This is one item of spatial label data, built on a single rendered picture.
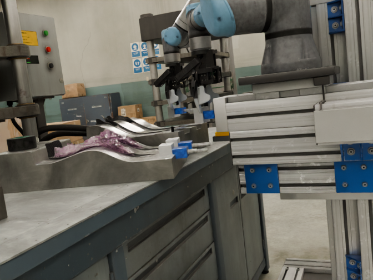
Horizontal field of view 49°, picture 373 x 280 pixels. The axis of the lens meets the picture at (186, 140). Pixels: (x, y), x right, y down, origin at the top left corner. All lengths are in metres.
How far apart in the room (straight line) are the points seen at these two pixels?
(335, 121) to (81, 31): 8.55
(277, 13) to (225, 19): 0.13
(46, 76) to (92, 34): 6.99
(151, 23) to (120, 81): 3.37
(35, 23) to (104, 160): 1.20
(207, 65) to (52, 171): 0.61
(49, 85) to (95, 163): 1.10
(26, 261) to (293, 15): 0.78
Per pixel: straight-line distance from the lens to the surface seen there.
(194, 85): 1.39
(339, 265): 1.40
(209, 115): 1.41
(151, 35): 5.57
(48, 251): 0.78
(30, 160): 1.19
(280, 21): 1.05
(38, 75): 2.12
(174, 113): 1.91
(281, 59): 1.03
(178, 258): 1.34
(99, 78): 9.02
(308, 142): 1.04
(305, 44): 1.05
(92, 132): 1.54
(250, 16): 1.01
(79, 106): 8.70
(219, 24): 1.00
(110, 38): 8.90
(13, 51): 1.86
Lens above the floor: 1.03
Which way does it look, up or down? 7 degrees down
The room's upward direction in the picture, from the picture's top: 7 degrees counter-clockwise
